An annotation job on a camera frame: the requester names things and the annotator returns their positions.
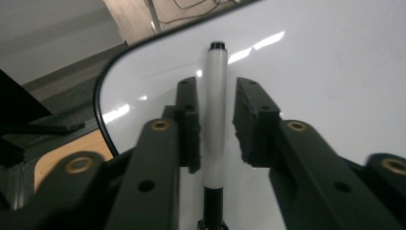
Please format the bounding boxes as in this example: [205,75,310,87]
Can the black floor cables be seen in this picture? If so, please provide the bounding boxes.
[157,0,253,26]

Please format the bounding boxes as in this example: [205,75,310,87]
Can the black metal stand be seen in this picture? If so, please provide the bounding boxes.
[0,68,86,167]

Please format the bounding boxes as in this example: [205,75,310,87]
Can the white marker pen black cap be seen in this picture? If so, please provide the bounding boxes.
[196,41,230,230]

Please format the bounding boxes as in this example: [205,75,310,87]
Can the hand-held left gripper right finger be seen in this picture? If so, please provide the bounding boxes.
[232,77,404,230]

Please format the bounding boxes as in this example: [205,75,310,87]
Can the white desk frame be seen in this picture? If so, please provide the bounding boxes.
[144,0,165,33]

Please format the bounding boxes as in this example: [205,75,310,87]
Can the white whiteboard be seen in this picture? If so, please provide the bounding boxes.
[94,0,406,230]

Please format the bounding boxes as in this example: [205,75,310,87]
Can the wooden table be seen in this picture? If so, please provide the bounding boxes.
[33,128,115,193]

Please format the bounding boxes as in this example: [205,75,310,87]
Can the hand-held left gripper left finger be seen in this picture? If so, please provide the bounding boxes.
[104,76,202,230]

